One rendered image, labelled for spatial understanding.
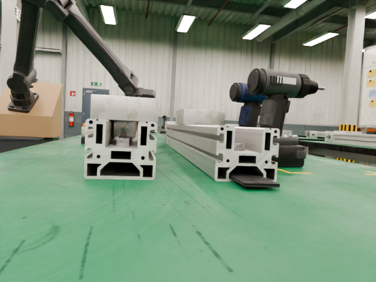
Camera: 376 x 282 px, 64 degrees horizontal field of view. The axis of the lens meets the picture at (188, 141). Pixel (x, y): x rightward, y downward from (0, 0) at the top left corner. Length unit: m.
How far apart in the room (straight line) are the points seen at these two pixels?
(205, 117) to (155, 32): 11.99
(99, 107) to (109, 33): 12.19
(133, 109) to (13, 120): 0.96
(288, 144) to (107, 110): 0.41
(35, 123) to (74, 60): 11.24
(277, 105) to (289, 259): 0.52
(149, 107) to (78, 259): 0.35
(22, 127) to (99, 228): 1.19
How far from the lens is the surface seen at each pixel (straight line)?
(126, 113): 0.50
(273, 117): 0.70
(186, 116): 0.76
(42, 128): 1.39
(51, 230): 0.25
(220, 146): 0.45
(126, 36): 12.68
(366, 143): 2.37
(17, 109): 1.42
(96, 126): 0.44
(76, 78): 12.49
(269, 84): 0.68
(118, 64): 1.19
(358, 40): 9.41
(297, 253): 0.23
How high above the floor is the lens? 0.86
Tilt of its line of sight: 3 degrees down
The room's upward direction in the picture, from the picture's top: 3 degrees clockwise
